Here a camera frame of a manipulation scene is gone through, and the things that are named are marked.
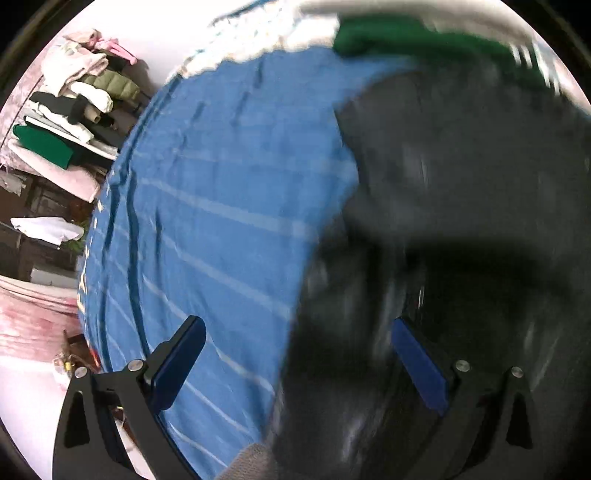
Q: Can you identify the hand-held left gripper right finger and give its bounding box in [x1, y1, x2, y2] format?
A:
[392, 317, 539, 480]

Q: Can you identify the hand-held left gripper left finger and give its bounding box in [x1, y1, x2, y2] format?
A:
[52, 316, 207, 480]

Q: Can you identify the black garment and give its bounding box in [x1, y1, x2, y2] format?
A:
[265, 69, 591, 480]

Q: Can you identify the pile of folded clothes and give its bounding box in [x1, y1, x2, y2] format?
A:
[7, 28, 153, 204]

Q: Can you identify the pink blanket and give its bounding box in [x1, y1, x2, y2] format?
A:
[0, 277, 88, 361]

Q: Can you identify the blue striped bed sheet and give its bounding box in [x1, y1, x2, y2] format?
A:
[76, 48, 416, 480]

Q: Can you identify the white cloth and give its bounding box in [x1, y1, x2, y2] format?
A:
[10, 217, 85, 246]

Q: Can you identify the green garment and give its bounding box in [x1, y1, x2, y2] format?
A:
[332, 16, 546, 88]

